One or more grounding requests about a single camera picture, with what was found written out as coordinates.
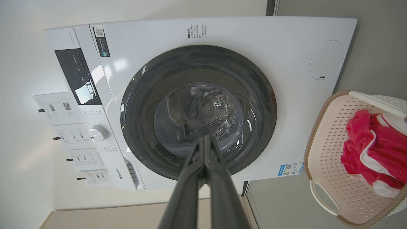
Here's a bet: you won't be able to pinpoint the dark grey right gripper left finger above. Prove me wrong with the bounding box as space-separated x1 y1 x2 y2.
158 136 209 229

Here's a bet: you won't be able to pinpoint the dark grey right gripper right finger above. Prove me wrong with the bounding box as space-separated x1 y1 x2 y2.
205 136 252 229

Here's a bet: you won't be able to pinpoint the cream perforated laundry basket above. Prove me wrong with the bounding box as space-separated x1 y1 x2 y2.
304 90 407 229

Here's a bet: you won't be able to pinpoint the blue energy label sticker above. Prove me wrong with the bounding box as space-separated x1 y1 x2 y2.
278 162 304 176

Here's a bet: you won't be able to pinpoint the dark round washer door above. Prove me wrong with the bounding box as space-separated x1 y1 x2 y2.
120 45 277 181

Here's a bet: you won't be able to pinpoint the white round control knob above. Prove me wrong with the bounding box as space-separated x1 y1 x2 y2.
89 125 109 142

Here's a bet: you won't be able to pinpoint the white instruction sheet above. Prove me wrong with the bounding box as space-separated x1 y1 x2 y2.
52 123 96 150
32 92 84 121
66 149 106 172

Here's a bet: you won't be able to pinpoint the black washer display panel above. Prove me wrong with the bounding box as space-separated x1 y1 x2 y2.
54 48 102 106

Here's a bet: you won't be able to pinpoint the printed warning text label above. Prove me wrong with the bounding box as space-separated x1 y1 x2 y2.
187 23 208 39

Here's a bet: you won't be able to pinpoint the white front-load washing machine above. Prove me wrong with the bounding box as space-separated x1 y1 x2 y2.
44 17 358 191

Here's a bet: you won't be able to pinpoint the round white filter cover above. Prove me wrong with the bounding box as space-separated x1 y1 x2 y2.
310 40 345 80

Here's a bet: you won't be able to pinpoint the black QR code sticker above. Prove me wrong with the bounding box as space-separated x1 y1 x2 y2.
93 26 111 58

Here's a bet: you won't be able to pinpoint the red and white garment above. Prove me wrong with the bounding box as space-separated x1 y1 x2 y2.
341 109 407 199

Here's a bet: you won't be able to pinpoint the thin white floor cable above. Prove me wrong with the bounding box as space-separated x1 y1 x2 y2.
246 192 265 229

